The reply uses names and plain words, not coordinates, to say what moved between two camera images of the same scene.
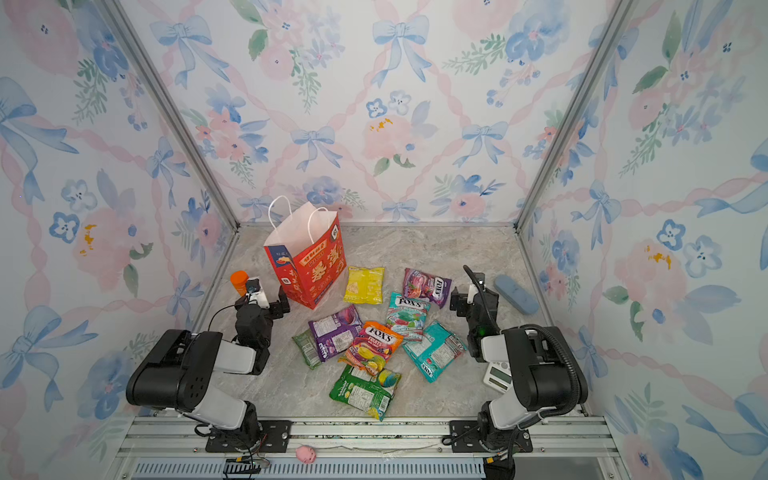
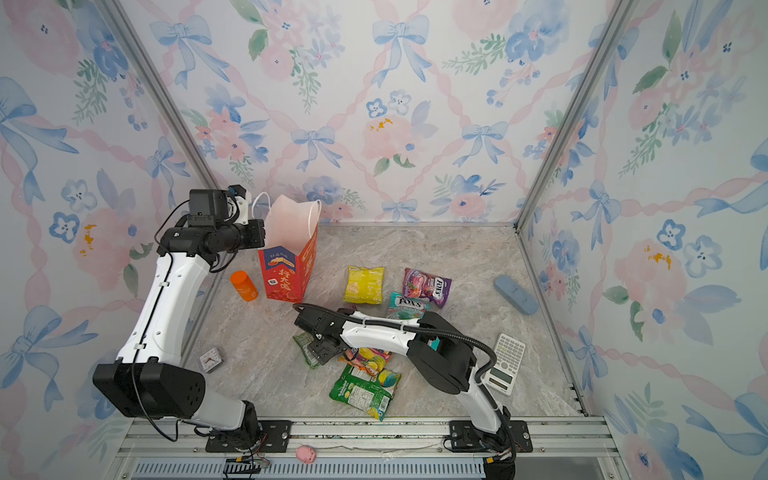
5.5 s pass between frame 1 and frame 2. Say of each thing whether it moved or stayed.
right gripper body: moved
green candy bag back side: stayed
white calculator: stayed
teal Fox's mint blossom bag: stayed
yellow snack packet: stayed
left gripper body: moved
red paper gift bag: moved
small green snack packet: stayed
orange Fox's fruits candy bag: stayed
